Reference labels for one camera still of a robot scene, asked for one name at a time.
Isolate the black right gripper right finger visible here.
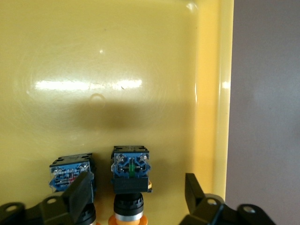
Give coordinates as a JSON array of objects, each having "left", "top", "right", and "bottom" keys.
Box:
[{"left": 179, "top": 172, "right": 275, "bottom": 225}]

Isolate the yellow push button switch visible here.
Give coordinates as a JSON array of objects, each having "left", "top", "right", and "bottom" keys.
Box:
[
  {"left": 48, "top": 152, "right": 97, "bottom": 225},
  {"left": 109, "top": 145, "right": 153, "bottom": 225}
]

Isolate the yellow plastic tray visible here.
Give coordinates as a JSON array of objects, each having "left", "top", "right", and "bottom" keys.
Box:
[{"left": 0, "top": 0, "right": 235, "bottom": 225}]

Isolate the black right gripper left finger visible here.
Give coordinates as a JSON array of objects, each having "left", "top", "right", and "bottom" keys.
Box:
[{"left": 0, "top": 172, "right": 93, "bottom": 225}]

